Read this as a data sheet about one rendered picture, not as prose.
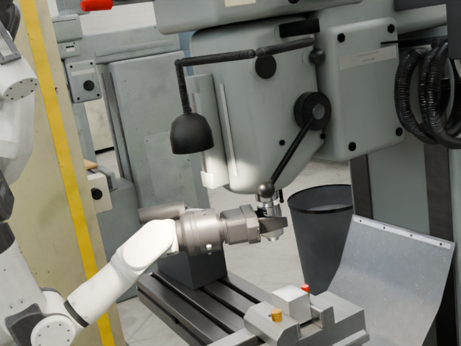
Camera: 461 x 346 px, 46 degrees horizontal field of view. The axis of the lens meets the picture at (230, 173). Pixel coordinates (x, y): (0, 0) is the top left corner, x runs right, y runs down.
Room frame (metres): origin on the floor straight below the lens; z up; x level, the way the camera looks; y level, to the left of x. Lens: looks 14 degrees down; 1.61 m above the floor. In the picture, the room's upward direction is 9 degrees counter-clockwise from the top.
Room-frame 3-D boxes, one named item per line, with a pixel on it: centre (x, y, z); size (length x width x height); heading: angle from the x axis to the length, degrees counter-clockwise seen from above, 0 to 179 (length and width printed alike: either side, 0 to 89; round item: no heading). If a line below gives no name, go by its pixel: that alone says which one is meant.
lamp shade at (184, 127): (0.90, 0.06, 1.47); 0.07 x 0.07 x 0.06
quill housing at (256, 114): (1.05, -0.07, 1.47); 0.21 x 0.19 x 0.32; 29
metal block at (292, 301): (1.02, -0.08, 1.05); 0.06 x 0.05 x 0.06; 28
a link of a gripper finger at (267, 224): (1.02, -0.07, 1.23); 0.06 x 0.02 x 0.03; 95
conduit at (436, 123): (1.01, -0.40, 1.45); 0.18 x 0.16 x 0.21; 119
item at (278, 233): (1.05, -0.07, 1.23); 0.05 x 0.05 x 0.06
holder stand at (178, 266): (1.52, 0.16, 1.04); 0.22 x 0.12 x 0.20; 33
